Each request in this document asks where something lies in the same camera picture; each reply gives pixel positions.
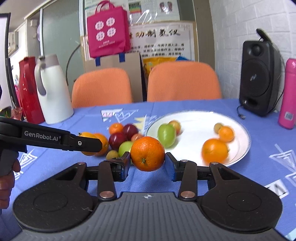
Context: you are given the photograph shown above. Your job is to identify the dark red plum front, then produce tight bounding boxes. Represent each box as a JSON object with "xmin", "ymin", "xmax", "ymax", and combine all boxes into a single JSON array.
[{"xmin": 108, "ymin": 133, "xmax": 127, "ymax": 151}]

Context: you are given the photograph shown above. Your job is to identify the dark red plum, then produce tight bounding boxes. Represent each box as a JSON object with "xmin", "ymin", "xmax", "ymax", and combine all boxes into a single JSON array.
[
  {"xmin": 122, "ymin": 123, "xmax": 138, "ymax": 141},
  {"xmin": 108, "ymin": 133, "xmax": 127, "ymax": 151}
]

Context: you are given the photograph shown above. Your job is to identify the green apple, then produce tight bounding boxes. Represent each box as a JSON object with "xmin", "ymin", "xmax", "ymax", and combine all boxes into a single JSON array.
[
  {"xmin": 118, "ymin": 141, "xmax": 133, "ymax": 157},
  {"xmin": 158, "ymin": 123, "xmax": 177, "ymax": 148}
]

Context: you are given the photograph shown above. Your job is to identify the large orange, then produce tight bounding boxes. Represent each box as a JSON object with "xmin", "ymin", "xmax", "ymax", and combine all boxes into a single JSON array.
[{"xmin": 130, "ymin": 137, "xmax": 165, "ymax": 172}]

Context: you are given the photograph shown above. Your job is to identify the small red apple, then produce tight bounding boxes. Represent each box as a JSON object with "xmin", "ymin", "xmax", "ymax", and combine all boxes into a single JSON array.
[{"xmin": 131, "ymin": 133, "xmax": 143, "ymax": 142}]

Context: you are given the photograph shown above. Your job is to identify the left hand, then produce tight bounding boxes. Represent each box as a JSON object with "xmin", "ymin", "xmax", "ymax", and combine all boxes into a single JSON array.
[{"xmin": 0, "ymin": 160, "xmax": 21, "ymax": 209}]

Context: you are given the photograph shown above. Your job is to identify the pink glass bowl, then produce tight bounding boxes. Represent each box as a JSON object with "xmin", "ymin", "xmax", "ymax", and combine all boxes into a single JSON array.
[{"xmin": 10, "ymin": 107, "xmax": 23, "ymax": 121}]

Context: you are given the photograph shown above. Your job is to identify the red thermos jug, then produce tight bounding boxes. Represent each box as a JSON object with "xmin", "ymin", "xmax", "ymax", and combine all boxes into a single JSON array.
[{"xmin": 19, "ymin": 56, "xmax": 45, "ymax": 124}]

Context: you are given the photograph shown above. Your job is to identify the white thermos jug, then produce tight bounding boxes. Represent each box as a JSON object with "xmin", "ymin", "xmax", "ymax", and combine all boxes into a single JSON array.
[{"xmin": 35, "ymin": 54, "xmax": 74, "ymax": 125}]

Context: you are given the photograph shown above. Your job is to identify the orange in plate front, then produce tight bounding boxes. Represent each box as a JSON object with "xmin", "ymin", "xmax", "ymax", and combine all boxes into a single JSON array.
[{"xmin": 201, "ymin": 138, "xmax": 229, "ymax": 165}]

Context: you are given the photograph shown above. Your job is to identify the small orange in plate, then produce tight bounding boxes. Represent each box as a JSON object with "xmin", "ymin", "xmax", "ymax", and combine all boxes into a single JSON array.
[{"xmin": 218, "ymin": 126, "xmax": 235, "ymax": 143}]

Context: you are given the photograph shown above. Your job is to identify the small yellow-green fruit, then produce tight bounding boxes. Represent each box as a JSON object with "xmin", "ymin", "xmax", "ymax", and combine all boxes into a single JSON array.
[{"xmin": 214, "ymin": 123, "xmax": 223, "ymax": 134}]

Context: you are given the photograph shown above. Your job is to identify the yellow-red apple in plate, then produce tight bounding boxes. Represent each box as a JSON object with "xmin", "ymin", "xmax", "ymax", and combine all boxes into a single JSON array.
[{"xmin": 169, "ymin": 120, "xmax": 181, "ymax": 135}]

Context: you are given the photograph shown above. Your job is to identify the small mandarin on table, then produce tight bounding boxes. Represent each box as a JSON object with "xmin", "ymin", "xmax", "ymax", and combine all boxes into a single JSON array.
[{"xmin": 108, "ymin": 123, "xmax": 124, "ymax": 135}]

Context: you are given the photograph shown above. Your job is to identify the dark red plum back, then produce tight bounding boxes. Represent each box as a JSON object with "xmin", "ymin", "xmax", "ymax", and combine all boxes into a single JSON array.
[{"xmin": 122, "ymin": 123, "xmax": 138, "ymax": 141}]

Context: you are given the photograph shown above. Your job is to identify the pink thermos bottle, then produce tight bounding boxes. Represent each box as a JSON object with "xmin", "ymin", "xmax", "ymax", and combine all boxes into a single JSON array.
[{"xmin": 278, "ymin": 58, "xmax": 296, "ymax": 129}]

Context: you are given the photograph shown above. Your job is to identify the left orange chair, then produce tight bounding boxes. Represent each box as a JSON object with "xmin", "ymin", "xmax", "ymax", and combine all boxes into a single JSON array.
[{"xmin": 72, "ymin": 68, "xmax": 133, "ymax": 108}]

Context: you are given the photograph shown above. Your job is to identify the orange chair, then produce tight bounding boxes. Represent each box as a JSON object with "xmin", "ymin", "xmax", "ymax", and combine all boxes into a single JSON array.
[
  {"xmin": 72, "ymin": 68, "xmax": 133, "ymax": 108},
  {"xmin": 147, "ymin": 61, "xmax": 222, "ymax": 102}
]

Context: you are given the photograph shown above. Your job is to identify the right orange chair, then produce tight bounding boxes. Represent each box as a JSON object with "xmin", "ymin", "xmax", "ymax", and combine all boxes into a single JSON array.
[{"xmin": 147, "ymin": 61, "xmax": 222, "ymax": 102}]

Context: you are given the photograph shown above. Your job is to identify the black speaker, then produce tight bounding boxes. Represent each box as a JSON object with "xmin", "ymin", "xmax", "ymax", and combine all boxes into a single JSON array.
[{"xmin": 239, "ymin": 28, "xmax": 282, "ymax": 116}]

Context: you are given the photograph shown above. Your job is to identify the brown paper bag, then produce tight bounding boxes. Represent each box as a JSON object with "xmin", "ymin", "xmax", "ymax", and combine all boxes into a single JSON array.
[{"xmin": 83, "ymin": 52, "xmax": 144, "ymax": 103}]

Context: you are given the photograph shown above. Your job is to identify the magenta tote bag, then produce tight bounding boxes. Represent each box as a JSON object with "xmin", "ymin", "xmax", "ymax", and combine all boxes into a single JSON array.
[{"xmin": 87, "ymin": 1, "xmax": 131, "ymax": 58}]

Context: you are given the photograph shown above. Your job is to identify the yellow snack bag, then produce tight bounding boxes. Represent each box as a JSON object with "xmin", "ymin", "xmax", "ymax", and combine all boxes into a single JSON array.
[{"xmin": 142, "ymin": 56, "xmax": 188, "ymax": 77}]

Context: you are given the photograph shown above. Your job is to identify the white text poster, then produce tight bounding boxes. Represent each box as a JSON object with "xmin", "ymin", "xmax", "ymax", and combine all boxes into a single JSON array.
[{"xmin": 129, "ymin": 21, "xmax": 199, "ymax": 61}]

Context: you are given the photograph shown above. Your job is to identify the speaker cable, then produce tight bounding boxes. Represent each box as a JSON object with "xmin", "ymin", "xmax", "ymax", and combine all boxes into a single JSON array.
[{"xmin": 236, "ymin": 101, "xmax": 247, "ymax": 120}]

